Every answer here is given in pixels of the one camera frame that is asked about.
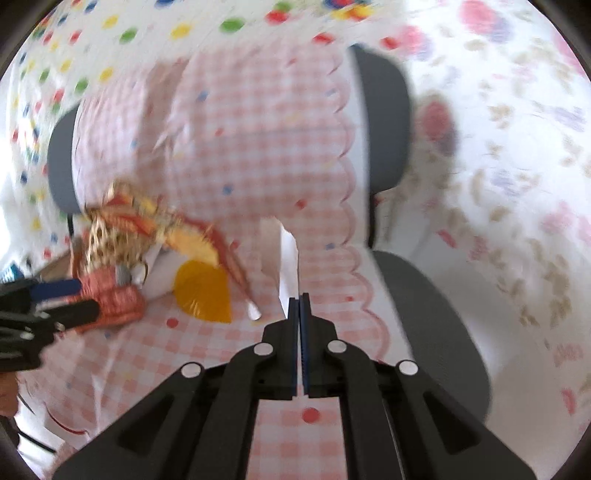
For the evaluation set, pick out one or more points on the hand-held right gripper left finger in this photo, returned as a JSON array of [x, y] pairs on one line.
[[293, 332]]

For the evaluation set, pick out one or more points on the yellow pleated paper wrapper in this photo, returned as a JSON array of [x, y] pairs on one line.
[[205, 290]]

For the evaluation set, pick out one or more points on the cardboard box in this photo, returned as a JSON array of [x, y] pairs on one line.
[[53, 270]]

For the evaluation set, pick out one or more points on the grey office chair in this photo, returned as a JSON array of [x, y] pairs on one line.
[[392, 138]]

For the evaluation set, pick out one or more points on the pink checked chair cushion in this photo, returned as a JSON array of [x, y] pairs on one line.
[[254, 161]]

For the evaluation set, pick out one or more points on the white paper piece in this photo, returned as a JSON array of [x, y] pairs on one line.
[[288, 267]]

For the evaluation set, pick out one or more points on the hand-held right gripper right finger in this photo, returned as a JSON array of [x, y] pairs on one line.
[[305, 332]]

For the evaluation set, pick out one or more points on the floral white cloth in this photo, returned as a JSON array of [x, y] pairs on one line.
[[508, 138]]

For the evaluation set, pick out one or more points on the polka-dot white cloth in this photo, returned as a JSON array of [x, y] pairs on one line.
[[92, 27]]

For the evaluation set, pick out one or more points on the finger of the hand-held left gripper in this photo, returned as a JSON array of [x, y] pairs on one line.
[[60, 290], [76, 314]]

